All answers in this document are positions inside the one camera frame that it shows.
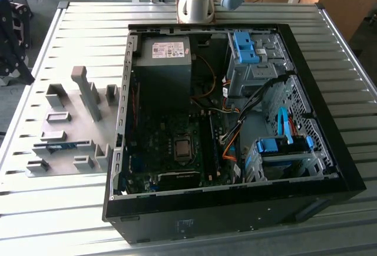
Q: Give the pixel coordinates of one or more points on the grey power supply unit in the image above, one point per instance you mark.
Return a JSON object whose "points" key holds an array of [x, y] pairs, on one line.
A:
{"points": [[165, 82]]}

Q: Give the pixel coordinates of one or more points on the black graphics card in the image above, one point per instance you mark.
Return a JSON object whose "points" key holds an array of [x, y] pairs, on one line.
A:
{"points": [[179, 179]]}

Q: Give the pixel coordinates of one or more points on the blue RAM stick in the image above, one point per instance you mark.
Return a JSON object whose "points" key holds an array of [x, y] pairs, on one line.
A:
{"points": [[62, 146]]}

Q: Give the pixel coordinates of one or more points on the grey low disk bay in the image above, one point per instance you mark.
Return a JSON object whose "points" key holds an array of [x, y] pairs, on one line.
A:
{"points": [[294, 164]]}

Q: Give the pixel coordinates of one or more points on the black open PC case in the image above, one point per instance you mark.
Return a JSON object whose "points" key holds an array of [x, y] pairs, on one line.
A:
{"points": [[206, 217]]}

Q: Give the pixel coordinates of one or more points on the wooden cabinet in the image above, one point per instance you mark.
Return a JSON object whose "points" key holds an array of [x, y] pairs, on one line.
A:
{"points": [[347, 3]]}

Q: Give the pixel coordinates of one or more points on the black disk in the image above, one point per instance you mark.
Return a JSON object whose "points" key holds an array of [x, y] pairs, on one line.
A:
{"points": [[297, 145]]}

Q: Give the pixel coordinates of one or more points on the green motherboard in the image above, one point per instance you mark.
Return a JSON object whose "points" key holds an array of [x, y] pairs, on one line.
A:
{"points": [[153, 147]]}

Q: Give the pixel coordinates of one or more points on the CPU socket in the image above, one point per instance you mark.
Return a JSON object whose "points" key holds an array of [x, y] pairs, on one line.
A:
{"points": [[184, 136]]}

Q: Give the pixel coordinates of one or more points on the grey tall drive cage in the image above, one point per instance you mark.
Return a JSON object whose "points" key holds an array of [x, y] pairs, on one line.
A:
{"points": [[259, 73]]}

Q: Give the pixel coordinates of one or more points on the silver CPU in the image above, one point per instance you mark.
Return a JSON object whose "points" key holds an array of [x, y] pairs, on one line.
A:
{"points": [[183, 147]]}

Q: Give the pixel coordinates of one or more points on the blue plastic drive latch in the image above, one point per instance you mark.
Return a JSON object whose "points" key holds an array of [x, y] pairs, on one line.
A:
{"points": [[243, 39], [248, 57]]}

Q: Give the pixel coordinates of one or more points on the blue disk carrier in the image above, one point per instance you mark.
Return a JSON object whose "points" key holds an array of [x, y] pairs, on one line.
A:
{"points": [[269, 145]]}

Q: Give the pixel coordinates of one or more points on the black RAM slot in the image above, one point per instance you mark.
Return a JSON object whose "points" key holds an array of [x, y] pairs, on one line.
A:
{"points": [[206, 150]]}

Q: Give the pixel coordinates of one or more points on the grey parts rack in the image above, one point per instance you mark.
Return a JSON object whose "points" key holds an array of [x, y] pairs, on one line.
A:
{"points": [[73, 114]]}

